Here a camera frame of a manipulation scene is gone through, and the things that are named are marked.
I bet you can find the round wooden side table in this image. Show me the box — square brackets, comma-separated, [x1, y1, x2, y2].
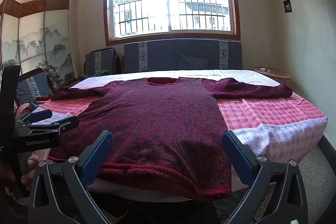
[252, 66, 292, 81]

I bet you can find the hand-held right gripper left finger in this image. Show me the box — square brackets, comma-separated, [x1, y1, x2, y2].
[28, 130, 114, 224]

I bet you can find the person's left hand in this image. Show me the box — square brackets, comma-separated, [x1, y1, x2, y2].
[20, 152, 48, 186]

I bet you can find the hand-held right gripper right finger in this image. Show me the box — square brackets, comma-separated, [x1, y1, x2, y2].
[222, 131, 309, 224]

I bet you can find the painted folding screen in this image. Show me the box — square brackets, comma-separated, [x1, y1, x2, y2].
[0, 0, 76, 88]

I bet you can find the wooden armchair with blue cushion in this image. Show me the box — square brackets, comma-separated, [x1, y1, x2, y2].
[15, 68, 58, 107]
[83, 48, 123, 78]

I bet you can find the pink checked bed sheet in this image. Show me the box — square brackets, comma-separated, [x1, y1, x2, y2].
[31, 69, 328, 203]

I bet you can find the dark blue sofa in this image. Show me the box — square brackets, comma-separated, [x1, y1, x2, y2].
[123, 39, 243, 74]

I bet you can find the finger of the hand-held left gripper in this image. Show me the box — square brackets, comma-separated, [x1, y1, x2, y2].
[26, 116, 80, 136]
[16, 109, 53, 127]

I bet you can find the maroon floral knit sweater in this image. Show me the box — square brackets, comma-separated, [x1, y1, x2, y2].
[35, 76, 294, 200]

